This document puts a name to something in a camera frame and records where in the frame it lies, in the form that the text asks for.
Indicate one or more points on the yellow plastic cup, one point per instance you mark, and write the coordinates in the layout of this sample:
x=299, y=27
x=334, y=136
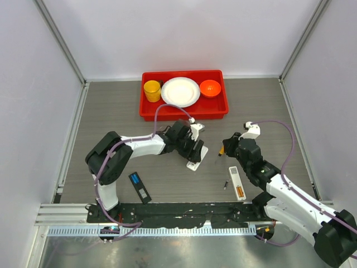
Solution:
x=152, y=90

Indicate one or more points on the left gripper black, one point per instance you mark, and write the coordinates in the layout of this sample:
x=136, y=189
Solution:
x=194, y=156

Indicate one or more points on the black remote blue batteries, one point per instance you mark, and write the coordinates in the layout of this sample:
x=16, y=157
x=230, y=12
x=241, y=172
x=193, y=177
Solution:
x=141, y=190

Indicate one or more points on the orange AAA battery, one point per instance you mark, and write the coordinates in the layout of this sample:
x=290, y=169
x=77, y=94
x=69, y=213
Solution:
x=240, y=192

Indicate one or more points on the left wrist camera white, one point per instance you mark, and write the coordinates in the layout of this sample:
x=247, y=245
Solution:
x=195, y=128

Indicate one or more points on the white slotted cable duct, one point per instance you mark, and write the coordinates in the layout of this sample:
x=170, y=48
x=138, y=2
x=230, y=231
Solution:
x=105, y=231

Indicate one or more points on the orange handled screwdriver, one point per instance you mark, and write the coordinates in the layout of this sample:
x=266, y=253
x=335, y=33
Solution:
x=221, y=150

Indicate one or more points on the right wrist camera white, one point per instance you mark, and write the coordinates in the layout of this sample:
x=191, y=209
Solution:
x=252, y=131

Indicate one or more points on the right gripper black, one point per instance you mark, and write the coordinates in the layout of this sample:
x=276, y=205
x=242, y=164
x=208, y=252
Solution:
x=230, y=144

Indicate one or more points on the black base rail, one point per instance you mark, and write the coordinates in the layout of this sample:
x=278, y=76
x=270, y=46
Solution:
x=187, y=215

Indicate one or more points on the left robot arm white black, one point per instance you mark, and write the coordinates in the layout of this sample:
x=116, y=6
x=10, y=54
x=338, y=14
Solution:
x=107, y=160

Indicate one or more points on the white paper plate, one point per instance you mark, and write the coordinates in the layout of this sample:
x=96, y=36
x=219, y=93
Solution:
x=182, y=92

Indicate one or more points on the white remote orange batteries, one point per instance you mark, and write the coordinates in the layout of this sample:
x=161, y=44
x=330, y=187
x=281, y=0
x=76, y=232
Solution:
x=236, y=181

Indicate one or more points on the orange plastic bowl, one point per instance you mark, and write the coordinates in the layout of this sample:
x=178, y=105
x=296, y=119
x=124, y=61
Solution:
x=210, y=88

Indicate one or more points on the blue AAA battery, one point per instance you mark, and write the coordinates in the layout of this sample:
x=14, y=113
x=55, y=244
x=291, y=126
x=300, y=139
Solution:
x=135, y=178

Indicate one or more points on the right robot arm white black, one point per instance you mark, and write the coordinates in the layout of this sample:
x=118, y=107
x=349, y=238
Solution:
x=331, y=233

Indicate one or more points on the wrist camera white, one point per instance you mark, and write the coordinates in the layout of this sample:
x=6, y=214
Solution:
x=195, y=128
x=252, y=131

